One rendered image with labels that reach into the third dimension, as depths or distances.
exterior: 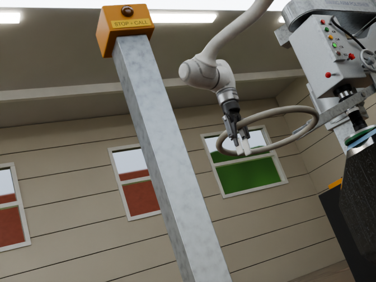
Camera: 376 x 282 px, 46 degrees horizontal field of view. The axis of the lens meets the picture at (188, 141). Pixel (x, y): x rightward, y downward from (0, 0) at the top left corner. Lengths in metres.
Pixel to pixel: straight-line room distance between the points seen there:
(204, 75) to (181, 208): 0.95
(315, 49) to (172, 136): 1.69
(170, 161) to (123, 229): 7.08
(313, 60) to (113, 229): 5.98
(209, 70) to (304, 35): 0.95
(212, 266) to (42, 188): 7.12
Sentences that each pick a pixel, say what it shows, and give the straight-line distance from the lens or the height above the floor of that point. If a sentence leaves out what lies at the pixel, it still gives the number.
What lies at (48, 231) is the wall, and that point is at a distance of 7.80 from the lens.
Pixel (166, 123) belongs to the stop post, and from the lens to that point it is 1.04.
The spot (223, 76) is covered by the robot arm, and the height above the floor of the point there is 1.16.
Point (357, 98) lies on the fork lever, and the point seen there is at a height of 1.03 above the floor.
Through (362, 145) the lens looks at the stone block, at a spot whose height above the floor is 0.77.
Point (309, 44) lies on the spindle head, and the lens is 2.64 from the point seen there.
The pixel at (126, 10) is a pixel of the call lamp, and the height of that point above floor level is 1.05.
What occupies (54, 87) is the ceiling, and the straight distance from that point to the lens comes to 7.43.
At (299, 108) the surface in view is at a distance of 1.93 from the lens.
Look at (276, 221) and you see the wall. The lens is 9.55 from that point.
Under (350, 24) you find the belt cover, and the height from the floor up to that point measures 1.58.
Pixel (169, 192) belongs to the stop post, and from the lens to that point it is 0.98.
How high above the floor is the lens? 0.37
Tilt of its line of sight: 18 degrees up
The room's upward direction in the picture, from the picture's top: 19 degrees counter-clockwise
